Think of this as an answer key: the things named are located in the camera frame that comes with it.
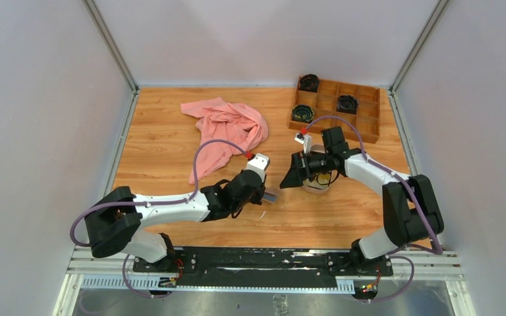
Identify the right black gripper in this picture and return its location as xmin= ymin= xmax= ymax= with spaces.
xmin=280 ymin=150 xmax=333 ymax=189

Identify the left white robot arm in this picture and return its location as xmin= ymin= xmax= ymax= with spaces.
xmin=83 ymin=169 xmax=266 ymax=272

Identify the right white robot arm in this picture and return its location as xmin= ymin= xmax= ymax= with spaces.
xmin=279 ymin=126 xmax=444 ymax=275

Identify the pink oval card tray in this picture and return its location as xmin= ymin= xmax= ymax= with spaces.
xmin=302 ymin=144 xmax=339 ymax=194

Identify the black coil bottom left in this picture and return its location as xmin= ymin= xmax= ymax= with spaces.
xmin=291 ymin=104 xmax=314 ymax=124

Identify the black coil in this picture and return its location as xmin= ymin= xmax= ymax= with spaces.
xmin=298 ymin=74 xmax=320 ymax=93
xmin=291 ymin=104 xmax=314 ymax=124
xmin=336 ymin=95 xmax=359 ymax=115

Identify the pink cloth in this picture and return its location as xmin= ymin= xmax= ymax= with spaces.
xmin=180 ymin=97 xmax=269 ymax=179

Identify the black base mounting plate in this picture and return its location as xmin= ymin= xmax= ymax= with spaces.
xmin=132 ymin=246 xmax=393 ymax=294

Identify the wooden compartment tray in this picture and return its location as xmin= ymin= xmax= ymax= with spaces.
xmin=287 ymin=76 xmax=381 ymax=144

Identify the black coil middle right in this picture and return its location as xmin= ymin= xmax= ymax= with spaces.
xmin=336 ymin=95 xmax=359 ymax=115

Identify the black coil top left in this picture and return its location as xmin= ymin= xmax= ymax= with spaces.
xmin=298 ymin=74 xmax=320 ymax=93

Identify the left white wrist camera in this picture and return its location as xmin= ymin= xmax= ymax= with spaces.
xmin=246 ymin=153 xmax=270 ymax=182

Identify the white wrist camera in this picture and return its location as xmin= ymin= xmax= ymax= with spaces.
xmin=295 ymin=132 xmax=312 ymax=155
xmin=246 ymin=153 xmax=270 ymax=182

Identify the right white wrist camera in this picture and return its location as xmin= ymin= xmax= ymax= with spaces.
xmin=295 ymin=132 xmax=312 ymax=155

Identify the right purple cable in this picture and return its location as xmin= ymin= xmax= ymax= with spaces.
xmin=300 ymin=115 xmax=444 ymax=303

